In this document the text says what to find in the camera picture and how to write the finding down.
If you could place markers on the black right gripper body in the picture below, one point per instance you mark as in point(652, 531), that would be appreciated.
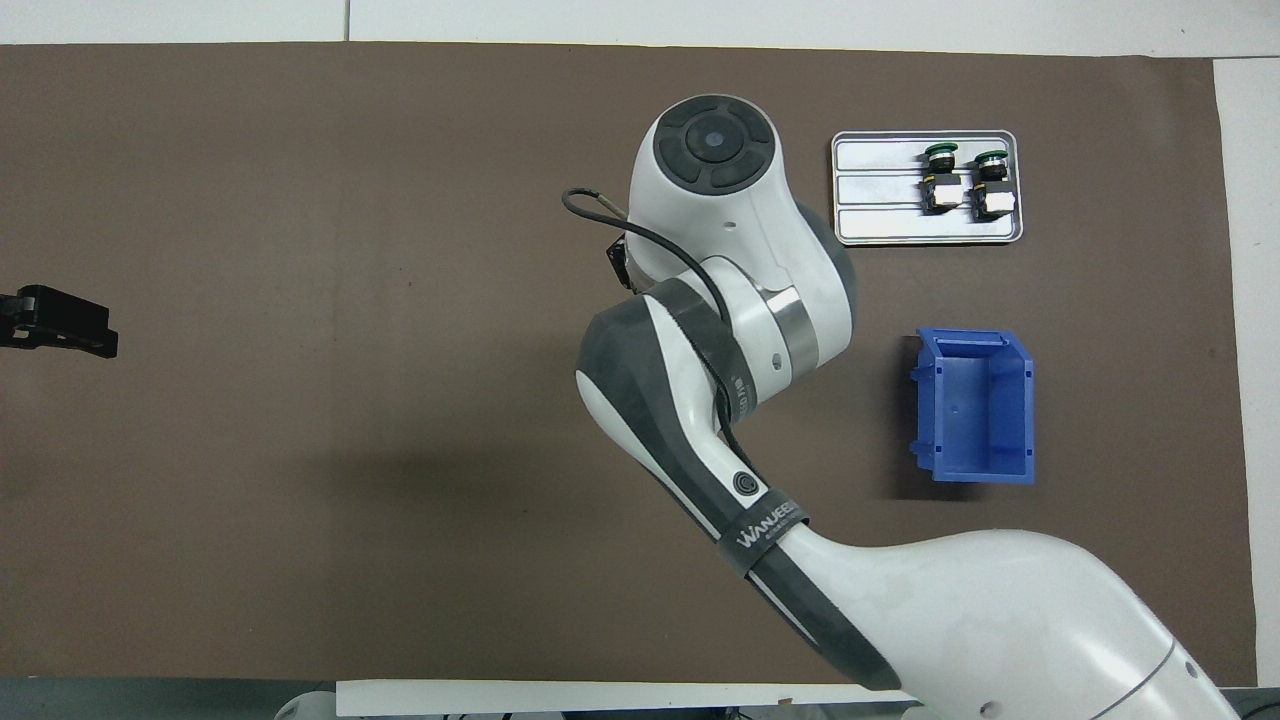
point(622, 265)

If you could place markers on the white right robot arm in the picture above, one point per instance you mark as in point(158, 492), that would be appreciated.
point(1000, 600)

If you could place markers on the brown table mat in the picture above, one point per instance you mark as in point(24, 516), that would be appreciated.
point(300, 300)

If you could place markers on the grey metal tray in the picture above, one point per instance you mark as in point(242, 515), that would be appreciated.
point(880, 225)

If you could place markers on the blue plastic bin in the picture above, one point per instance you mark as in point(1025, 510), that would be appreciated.
point(985, 410)

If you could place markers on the green push button switch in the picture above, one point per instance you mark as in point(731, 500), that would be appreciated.
point(940, 185)
point(995, 195)

